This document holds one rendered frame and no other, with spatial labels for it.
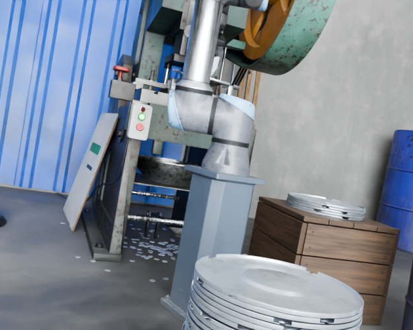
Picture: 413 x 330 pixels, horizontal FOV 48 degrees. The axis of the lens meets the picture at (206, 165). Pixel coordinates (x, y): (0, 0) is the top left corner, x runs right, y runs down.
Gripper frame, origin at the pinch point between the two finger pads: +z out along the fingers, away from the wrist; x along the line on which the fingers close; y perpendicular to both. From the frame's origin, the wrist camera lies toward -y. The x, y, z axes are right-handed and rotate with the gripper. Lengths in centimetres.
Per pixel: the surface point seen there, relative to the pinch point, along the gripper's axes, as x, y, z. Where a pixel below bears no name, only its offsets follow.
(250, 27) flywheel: -36, 57, -38
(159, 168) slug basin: 8.4, 19.4, 41.8
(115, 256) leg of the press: 24, 1, 77
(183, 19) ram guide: 9.3, 20.3, -23.6
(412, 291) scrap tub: -54, -69, 60
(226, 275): 24, -105, 48
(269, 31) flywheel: -37, 32, -31
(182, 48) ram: 6.3, 24.5, -12.1
